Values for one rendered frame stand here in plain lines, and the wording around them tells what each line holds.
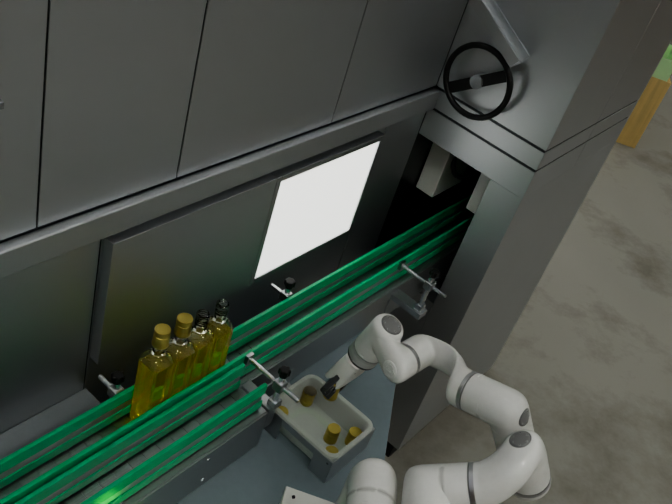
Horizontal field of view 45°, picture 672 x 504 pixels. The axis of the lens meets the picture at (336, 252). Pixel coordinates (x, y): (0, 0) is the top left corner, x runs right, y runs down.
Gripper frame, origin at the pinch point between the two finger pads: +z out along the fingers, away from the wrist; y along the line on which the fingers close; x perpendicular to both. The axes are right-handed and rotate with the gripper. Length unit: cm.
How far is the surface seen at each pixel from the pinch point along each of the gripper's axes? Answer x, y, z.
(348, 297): -18.6, -25.7, 3.0
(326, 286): -25.5, -25.7, 7.0
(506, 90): -33, -66, -52
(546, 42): -34, -71, -67
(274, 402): -5.1, 14.2, 3.5
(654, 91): -59, -439, 68
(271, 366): -14.2, 4.4, 9.0
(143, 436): -13.6, 46.4, 2.7
